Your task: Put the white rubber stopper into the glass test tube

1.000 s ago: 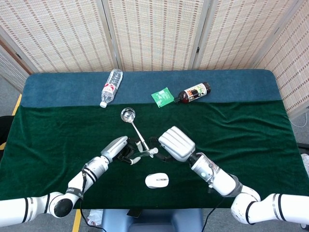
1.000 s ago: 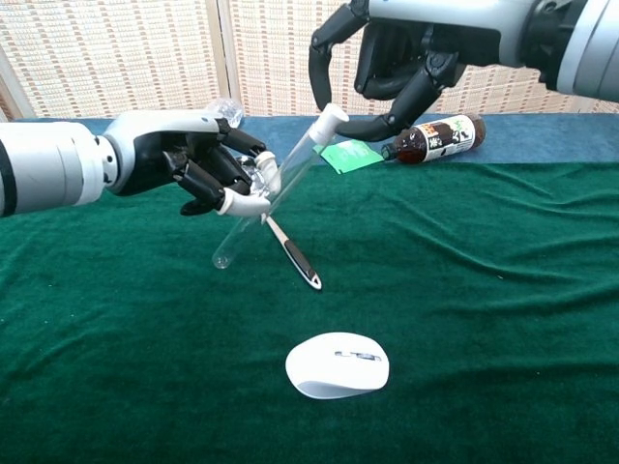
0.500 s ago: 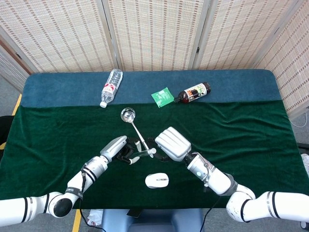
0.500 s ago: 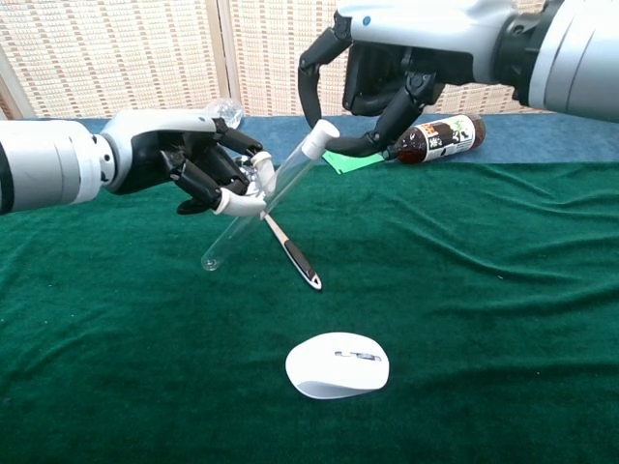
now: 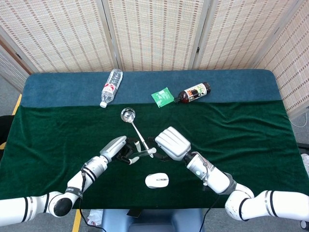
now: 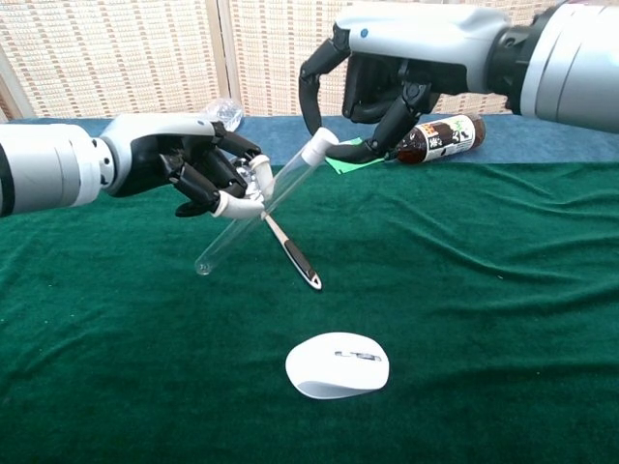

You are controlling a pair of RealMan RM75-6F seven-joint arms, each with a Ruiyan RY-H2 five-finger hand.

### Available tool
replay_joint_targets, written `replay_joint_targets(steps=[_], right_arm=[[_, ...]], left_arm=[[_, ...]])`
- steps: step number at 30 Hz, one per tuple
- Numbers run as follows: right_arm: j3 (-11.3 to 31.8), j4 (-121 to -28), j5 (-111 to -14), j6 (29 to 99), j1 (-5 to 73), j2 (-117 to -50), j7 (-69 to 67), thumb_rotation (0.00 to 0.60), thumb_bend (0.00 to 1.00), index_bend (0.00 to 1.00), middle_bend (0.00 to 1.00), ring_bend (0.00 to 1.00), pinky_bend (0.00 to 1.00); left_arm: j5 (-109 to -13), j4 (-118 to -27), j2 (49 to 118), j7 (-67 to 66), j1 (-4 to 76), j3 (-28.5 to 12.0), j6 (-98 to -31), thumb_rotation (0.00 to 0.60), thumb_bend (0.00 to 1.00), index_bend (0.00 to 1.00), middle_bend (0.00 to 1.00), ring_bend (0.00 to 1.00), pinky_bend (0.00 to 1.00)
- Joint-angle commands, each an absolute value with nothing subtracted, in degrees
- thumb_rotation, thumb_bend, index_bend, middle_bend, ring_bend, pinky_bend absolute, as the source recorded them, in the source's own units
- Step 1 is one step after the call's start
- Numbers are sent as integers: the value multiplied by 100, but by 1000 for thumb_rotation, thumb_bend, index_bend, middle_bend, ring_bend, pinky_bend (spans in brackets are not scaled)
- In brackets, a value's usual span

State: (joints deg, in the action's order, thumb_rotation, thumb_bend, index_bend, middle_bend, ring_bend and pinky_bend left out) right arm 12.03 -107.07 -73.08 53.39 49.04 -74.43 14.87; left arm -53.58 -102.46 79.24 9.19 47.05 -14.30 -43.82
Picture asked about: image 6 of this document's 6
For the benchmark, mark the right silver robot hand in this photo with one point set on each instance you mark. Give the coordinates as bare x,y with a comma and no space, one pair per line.
416,34

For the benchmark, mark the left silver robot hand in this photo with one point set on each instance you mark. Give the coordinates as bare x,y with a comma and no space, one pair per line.
159,145

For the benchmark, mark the clear glass test tube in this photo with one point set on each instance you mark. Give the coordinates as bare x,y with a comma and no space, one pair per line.
232,237

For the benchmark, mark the small white cap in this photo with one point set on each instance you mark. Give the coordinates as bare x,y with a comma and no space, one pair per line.
319,142

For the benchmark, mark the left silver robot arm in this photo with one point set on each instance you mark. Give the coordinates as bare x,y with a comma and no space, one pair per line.
43,169

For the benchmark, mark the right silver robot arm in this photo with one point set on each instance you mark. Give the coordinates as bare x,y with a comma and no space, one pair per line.
570,63

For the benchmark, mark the clear plastic water bottle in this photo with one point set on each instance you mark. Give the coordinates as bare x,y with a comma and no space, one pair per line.
227,113

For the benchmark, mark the woven bamboo folding screen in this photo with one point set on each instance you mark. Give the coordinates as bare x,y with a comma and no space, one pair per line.
145,48

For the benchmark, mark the dark tea bottle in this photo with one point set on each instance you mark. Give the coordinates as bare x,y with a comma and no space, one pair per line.
450,137

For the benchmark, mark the green foil packet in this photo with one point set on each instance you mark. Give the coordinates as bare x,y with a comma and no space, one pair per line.
345,166

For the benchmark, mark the blue table cloth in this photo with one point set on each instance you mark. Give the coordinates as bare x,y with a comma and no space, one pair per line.
532,140

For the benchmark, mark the green velvet cloth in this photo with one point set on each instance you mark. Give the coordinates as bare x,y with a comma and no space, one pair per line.
145,362

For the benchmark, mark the white computer mouse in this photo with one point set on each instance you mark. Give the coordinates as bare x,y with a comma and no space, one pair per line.
333,369

